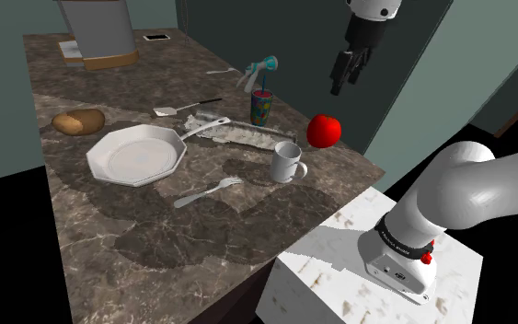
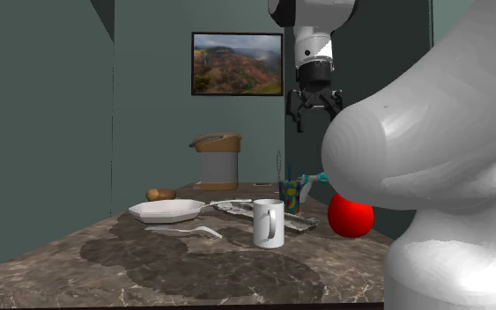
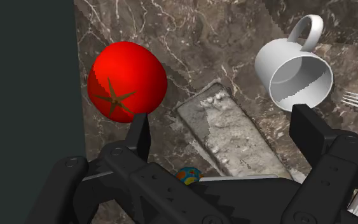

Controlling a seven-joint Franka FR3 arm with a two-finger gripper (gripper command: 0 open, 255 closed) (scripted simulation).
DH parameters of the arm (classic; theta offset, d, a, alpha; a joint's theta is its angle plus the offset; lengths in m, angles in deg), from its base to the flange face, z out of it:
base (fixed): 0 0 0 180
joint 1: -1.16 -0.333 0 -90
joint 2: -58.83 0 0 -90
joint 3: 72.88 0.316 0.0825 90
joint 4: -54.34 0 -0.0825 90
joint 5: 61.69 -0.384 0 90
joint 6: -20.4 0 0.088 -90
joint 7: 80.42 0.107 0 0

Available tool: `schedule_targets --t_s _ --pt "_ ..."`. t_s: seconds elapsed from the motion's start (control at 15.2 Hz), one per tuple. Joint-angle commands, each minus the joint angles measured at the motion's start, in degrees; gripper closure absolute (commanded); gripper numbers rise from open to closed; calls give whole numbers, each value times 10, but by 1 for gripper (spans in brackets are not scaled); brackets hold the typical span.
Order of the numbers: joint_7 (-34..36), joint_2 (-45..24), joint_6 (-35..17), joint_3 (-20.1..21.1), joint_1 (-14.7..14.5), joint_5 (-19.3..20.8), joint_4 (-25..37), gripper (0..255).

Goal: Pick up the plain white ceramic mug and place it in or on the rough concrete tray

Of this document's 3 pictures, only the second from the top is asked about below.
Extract white spatula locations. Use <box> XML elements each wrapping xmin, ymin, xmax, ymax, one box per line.
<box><xmin>144</xmin><ymin>225</ymin><xmax>224</xmax><ymax>240</ymax></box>

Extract orange and grey thermal pot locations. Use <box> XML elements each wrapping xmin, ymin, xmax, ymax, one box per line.
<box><xmin>188</xmin><ymin>132</ymin><xmax>243</xmax><ymax>192</ymax></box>

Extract brown potato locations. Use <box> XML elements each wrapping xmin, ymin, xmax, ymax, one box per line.
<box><xmin>144</xmin><ymin>188</ymin><xmax>178</xmax><ymax>203</ymax></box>

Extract white mug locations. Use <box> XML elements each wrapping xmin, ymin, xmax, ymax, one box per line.
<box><xmin>252</xmin><ymin>197</ymin><xmax>285</xmax><ymax>250</ymax></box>

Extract white and teal tool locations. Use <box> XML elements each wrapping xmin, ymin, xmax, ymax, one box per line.
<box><xmin>296</xmin><ymin>171</ymin><xmax>330</xmax><ymax>203</ymax></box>

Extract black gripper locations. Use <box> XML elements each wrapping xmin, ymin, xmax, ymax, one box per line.
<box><xmin>285</xmin><ymin>59</ymin><xmax>344</xmax><ymax>134</ymax></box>

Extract colourful patterned cup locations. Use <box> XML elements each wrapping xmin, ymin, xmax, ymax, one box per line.
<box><xmin>278</xmin><ymin>180</ymin><xmax>303</xmax><ymax>215</ymax></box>

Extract white frying pan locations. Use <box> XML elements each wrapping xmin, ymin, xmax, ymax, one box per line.
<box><xmin>127</xmin><ymin>197</ymin><xmax>254</xmax><ymax>225</ymax></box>

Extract framed landscape wall picture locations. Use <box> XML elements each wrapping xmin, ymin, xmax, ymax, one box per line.
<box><xmin>190</xmin><ymin>31</ymin><xmax>285</xmax><ymax>97</ymax></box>

